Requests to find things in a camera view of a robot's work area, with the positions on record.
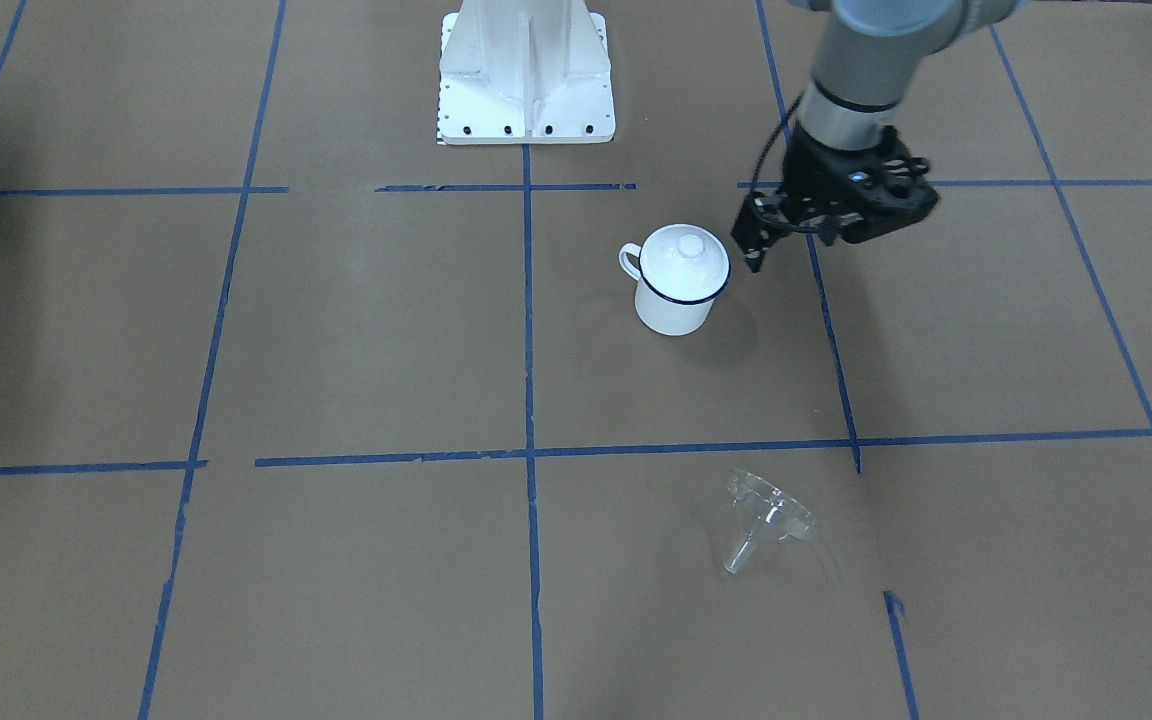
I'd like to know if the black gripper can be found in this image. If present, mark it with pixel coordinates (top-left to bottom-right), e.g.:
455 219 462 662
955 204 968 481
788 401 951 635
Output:
732 126 940 273

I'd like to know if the white mug lid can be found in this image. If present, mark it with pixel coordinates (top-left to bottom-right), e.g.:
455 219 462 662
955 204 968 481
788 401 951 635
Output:
637 223 732 305

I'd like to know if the clear plastic funnel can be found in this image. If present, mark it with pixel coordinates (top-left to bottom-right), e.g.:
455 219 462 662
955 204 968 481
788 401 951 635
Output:
723 469 820 575

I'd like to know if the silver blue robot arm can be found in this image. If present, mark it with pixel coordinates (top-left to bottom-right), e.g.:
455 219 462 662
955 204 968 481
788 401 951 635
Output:
732 1 1020 273

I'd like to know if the white enamel mug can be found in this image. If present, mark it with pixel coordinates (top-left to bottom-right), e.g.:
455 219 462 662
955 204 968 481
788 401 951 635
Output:
617 223 732 338

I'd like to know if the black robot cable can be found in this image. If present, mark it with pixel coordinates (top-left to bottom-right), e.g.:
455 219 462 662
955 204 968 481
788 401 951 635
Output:
748 94 838 236

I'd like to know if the white pillar mount base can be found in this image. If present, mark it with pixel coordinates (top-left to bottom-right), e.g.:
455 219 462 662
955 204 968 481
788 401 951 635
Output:
435 1 617 146

